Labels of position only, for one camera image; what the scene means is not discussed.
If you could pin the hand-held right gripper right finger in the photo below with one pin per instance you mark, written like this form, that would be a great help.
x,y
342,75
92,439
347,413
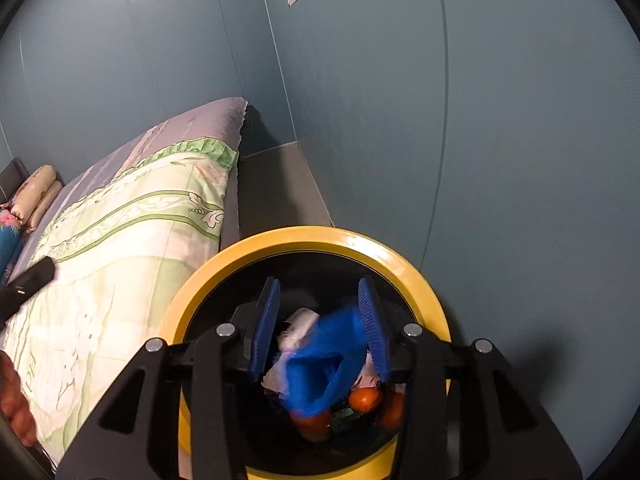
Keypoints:
x,y
375,330

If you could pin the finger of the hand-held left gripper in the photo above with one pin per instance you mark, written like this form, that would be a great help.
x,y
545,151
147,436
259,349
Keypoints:
x,y
30,277

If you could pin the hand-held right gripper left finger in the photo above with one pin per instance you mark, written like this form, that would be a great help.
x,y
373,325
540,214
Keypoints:
x,y
265,330

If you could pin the green noodle snack packet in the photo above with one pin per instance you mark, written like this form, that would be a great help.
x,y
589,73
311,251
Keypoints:
x,y
345,414

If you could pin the yellow rimmed trash bin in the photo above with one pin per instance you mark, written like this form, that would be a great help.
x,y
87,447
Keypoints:
x,y
300,240

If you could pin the person's left hand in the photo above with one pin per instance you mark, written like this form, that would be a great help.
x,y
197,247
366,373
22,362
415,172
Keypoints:
x,y
15,400

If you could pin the white crumpled plastic bag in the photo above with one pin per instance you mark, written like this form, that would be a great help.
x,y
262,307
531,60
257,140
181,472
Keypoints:
x,y
300,325

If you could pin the blue floral folded quilt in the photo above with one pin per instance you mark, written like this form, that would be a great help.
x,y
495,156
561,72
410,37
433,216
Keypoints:
x,y
10,245

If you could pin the beige folded quilt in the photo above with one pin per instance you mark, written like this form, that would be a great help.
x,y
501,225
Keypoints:
x,y
37,190

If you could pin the green floral blanket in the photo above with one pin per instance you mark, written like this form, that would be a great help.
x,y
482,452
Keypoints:
x,y
125,260

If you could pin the grey bed headboard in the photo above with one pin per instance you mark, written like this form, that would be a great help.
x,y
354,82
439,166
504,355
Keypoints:
x,y
12,172

